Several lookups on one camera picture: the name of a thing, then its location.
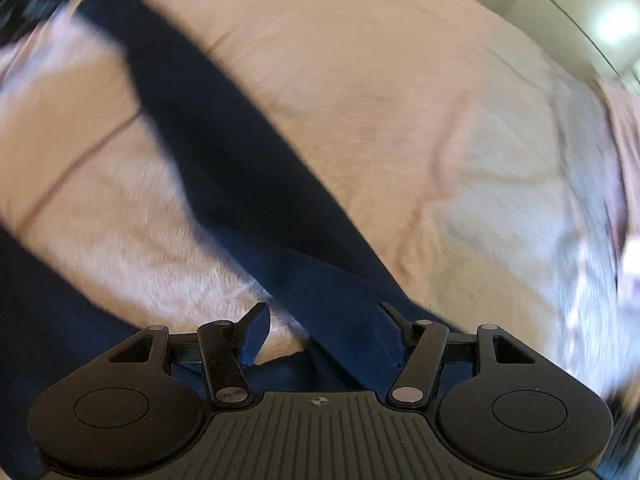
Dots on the navy blue pants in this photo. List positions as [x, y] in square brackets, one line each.
[240, 195]

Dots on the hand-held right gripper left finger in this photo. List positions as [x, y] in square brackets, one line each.
[254, 336]

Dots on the pink fleece blanket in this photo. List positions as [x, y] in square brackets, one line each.
[400, 125]

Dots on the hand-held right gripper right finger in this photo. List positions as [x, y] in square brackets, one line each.
[393, 341]

